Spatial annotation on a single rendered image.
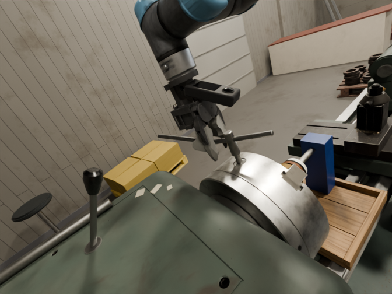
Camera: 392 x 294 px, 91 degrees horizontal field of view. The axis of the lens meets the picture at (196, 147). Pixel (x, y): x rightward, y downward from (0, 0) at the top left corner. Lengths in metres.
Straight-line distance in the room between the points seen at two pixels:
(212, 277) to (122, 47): 3.54
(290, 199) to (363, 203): 0.45
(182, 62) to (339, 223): 0.68
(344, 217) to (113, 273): 0.69
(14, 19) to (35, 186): 2.05
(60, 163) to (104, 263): 2.97
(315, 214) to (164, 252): 0.31
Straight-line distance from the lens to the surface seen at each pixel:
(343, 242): 0.76
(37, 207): 2.65
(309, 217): 0.47
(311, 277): 0.29
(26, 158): 3.31
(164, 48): 0.43
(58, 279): 0.48
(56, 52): 3.39
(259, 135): 0.43
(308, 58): 6.13
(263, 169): 0.46
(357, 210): 0.84
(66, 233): 0.55
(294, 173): 0.50
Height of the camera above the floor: 1.51
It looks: 26 degrees down
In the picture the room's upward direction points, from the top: 23 degrees counter-clockwise
